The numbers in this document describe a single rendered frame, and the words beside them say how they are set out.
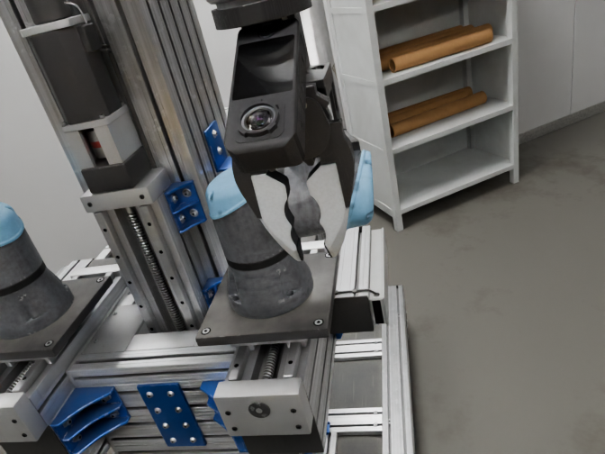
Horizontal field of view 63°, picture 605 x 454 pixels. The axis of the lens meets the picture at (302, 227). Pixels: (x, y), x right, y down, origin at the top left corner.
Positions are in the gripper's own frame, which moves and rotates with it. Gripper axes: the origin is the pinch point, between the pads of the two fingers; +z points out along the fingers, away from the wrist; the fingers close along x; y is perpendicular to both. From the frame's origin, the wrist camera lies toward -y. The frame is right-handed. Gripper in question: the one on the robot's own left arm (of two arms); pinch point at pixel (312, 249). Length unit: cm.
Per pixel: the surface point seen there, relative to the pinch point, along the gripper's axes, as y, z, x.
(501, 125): 279, 96, -69
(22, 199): 169, 54, 185
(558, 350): 118, 131, -57
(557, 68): 344, 84, -120
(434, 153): 290, 113, -27
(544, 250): 188, 131, -70
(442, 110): 259, 73, -32
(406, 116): 257, 73, -11
